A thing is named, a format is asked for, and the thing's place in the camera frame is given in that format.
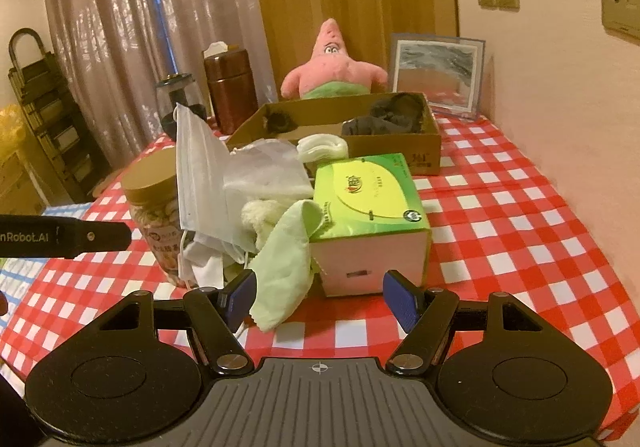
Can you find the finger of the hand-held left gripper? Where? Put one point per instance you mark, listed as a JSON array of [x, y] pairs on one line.
[[95, 237]]

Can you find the blue plaid cloth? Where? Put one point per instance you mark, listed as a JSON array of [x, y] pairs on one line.
[[15, 272]]

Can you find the white paper tissue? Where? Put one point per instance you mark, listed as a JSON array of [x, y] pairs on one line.
[[200, 267]]

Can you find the pink starfish plush toy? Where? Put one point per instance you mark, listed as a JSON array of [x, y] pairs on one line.
[[330, 67]]

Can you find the snack jar with brown lid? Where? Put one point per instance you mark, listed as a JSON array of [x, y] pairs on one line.
[[150, 222]]

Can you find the brown cylindrical canister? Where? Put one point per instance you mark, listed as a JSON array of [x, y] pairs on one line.
[[230, 92]]

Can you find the clear plastic bag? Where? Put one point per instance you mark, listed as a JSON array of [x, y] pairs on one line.
[[270, 167]]

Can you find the brown cardboard box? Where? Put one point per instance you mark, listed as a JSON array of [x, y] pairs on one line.
[[390, 154]]

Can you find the dark glass jar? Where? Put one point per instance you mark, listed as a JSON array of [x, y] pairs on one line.
[[175, 92]]

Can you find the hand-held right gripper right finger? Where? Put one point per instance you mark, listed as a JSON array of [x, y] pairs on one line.
[[400, 299]]

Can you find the white rolled cloth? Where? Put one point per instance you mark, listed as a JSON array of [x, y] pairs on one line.
[[320, 147]]

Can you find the red checkered tablecloth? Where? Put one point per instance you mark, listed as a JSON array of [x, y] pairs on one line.
[[500, 227]]

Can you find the light green cloth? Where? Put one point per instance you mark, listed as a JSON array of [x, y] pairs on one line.
[[285, 272]]

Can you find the light disposable face mask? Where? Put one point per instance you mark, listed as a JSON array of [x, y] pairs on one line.
[[200, 177]]

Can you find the glass picture frame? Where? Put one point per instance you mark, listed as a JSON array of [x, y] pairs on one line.
[[435, 72]]

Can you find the white fluffy cloth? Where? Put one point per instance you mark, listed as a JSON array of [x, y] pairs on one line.
[[260, 217]]

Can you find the black folding step ladder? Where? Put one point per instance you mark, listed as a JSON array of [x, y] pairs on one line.
[[45, 92]]

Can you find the black face mask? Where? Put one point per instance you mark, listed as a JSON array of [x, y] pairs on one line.
[[400, 109]]

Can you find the green tissue box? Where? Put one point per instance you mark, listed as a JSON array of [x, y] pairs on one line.
[[370, 197]]

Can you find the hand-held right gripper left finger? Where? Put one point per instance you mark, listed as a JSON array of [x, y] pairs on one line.
[[239, 299]]

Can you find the sheer patterned curtain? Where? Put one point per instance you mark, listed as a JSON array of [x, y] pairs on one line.
[[125, 27]]

